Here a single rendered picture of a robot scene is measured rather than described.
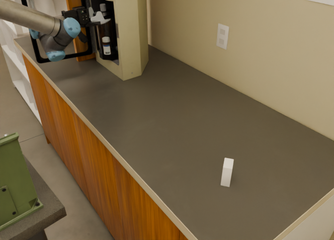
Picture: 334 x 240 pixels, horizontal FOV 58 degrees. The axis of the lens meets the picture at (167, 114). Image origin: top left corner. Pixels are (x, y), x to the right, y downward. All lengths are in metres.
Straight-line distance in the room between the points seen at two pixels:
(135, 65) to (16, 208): 0.93
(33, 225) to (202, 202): 0.49
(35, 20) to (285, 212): 1.08
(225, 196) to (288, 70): 0.63
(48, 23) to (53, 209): 0.70
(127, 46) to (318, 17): 0.84
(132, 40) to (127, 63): 0.12
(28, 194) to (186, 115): 0.69
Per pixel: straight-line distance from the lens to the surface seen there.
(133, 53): 1.56
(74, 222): 2.15
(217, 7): 1.55
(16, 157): 0.86
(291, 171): 1.11
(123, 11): 1.48
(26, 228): 0.97
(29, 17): 1.27
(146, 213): 1.21
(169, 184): 0.99
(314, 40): 1.27
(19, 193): 0.94
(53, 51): 1.41
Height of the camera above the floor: 1.66
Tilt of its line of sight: 34 degrees down
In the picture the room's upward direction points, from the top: straight up
